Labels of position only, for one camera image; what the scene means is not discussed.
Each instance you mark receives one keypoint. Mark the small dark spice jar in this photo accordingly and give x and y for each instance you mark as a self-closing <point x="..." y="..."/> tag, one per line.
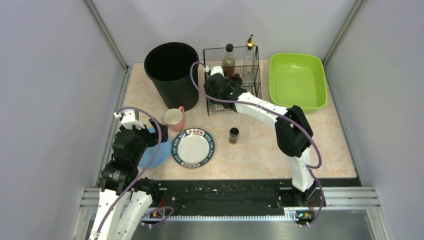
<point x="233" y="135"/>

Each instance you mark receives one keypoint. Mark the dark sauce bottle black cap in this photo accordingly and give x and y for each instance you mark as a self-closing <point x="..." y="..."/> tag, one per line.
<point x="229" y="62"/>

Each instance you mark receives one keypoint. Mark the pink ceramic mug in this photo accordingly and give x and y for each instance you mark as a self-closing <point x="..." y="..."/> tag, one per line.
<point x="175" y="119"/>

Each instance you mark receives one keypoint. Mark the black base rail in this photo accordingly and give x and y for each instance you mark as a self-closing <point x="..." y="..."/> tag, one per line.
<point x="231" y="198"/>

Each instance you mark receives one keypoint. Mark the white plate with blue rim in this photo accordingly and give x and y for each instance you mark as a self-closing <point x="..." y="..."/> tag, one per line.
<point x="193" y="148"/>

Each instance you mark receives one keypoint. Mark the blue plastic plate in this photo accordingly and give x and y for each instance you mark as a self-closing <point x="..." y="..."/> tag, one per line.
<point x="163" y="153"/>

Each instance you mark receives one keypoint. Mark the clear glass bottle gold cap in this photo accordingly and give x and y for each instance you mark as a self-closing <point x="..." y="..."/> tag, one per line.
<point x="250" y="65"/>

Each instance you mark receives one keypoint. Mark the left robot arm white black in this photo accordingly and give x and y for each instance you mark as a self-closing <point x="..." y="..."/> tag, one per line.
<point x="123" y="196"/>

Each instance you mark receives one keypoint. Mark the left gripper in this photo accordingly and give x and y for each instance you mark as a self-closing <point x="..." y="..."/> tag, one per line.
<point x="156" y="129"/>

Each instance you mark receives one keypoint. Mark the green plastic basin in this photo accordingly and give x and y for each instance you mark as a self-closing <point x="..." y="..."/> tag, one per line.
<point x="297" y="79"/>

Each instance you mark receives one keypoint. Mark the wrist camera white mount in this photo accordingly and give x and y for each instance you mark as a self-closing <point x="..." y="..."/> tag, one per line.
<point x="129" y="119"/>
<point x="210" y="71"/>

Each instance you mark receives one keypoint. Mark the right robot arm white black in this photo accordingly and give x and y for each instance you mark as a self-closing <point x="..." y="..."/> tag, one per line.
<point x="292" y="130"/>

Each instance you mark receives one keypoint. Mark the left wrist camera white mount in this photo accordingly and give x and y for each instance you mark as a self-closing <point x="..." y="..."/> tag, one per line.
<point x="129" y="119"/>

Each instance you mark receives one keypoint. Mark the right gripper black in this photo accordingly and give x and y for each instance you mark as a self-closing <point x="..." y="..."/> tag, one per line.
<point x="235" y="81"/>

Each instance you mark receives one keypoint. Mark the black plastic waste bin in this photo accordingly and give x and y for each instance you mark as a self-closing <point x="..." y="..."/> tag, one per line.
<point x="168" y="66"/>

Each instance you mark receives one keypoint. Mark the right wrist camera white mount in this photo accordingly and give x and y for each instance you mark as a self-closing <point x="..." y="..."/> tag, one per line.
<point x="210" y="71"/>

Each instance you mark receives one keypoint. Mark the black wire mesh rack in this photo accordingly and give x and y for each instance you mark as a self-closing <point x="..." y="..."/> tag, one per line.
<point x="214" y="57"/>

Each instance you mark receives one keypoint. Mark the spice jar black lid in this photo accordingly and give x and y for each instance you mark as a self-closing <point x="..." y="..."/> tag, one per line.
<point x="236" y="81"/>

